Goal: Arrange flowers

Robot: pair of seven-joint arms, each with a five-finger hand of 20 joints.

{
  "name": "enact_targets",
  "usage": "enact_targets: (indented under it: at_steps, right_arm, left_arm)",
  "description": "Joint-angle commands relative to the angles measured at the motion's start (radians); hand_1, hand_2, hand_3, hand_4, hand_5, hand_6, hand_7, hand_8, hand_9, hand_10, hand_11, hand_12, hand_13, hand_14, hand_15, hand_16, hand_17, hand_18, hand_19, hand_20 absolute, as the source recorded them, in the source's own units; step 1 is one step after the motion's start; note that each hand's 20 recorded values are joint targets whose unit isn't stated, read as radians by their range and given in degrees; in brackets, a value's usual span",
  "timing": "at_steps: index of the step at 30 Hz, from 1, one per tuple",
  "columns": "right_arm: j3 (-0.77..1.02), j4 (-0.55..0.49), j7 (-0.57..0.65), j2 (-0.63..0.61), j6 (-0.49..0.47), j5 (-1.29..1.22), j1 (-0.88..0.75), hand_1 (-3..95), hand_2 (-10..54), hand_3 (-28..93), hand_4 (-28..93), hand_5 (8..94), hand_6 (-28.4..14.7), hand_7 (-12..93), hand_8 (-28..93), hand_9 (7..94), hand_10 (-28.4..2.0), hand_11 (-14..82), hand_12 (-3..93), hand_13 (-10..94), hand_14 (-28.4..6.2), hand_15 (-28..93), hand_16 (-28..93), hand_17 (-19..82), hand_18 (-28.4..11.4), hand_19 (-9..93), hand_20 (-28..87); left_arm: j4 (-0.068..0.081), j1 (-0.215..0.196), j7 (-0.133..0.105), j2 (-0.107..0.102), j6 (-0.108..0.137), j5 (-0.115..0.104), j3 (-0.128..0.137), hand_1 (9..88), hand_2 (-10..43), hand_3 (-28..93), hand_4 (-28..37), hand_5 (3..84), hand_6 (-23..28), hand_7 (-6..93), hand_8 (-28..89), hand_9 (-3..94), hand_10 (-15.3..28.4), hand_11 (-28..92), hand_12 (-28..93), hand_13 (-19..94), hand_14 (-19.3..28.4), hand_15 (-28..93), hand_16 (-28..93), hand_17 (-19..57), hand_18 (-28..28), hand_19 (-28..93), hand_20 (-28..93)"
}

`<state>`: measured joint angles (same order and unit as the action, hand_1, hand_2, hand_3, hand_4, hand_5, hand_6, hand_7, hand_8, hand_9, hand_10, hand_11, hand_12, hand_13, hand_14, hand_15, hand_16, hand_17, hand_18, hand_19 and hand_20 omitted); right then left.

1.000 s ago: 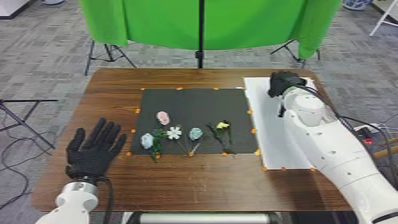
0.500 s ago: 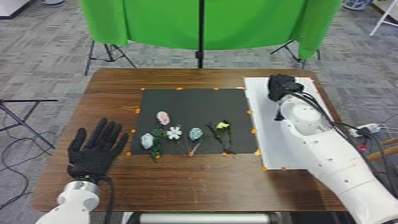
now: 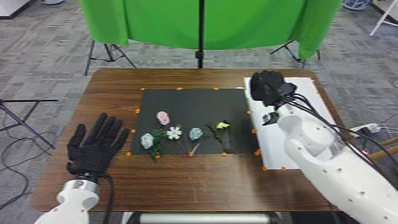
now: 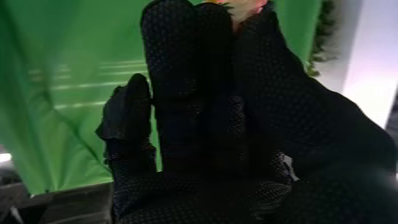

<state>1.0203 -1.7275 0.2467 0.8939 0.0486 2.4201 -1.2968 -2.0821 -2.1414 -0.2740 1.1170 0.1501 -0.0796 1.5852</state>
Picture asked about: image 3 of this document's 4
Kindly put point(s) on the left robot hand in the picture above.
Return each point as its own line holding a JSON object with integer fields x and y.
{"x": 94, "y": 150}

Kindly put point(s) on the black folding stand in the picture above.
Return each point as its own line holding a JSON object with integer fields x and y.
{"x": 23, "y": 120}

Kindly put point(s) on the dark mat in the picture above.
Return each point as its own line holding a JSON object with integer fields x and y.
{"x": 195, "y": 106}

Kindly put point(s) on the white sheet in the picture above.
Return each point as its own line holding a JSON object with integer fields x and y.
{"x": 295, "y": 146}

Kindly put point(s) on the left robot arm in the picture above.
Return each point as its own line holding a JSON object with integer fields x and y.
{"x": 76, "y": 200}

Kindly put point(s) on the white power strip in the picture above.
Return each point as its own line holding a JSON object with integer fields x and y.
{"x": 368, "y": 128}

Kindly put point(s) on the pale blue flower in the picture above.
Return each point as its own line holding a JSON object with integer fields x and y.
{"x": 146, "y": 141}
{"x": 195, "y": 133}

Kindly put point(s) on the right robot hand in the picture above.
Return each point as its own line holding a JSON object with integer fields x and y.
{"x": 265, "y": 85}

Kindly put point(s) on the green sprig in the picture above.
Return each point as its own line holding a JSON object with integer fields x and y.
{"x": 156, "y": 146}

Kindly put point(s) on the white flower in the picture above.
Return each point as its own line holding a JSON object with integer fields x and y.
{"x": 174, "y": 132}

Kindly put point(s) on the yellow flower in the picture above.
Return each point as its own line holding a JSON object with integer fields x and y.
{"x": 222, "y": 126}

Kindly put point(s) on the black backdrop stand pole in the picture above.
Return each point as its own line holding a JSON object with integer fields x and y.
{"x": 201, "y": 30}

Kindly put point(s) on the black tripod legs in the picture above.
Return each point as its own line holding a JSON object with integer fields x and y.
{"x": 106, "y": 55}
{"x": 293, "y": 51}

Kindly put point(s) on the pale grey bar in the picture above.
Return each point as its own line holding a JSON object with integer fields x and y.
{"x": 201, "y": 218}

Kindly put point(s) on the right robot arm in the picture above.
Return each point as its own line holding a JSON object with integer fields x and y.
{"x": 330, "y": 160}

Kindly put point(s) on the pink flower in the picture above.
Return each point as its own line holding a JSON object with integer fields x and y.
{"x": 162, "y": 117}

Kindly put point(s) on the blue and white vase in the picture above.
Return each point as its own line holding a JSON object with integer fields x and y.
{"x": 357, "y": 4}

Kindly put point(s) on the white stand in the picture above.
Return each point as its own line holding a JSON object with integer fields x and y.
{"x": 384, "y": 18}

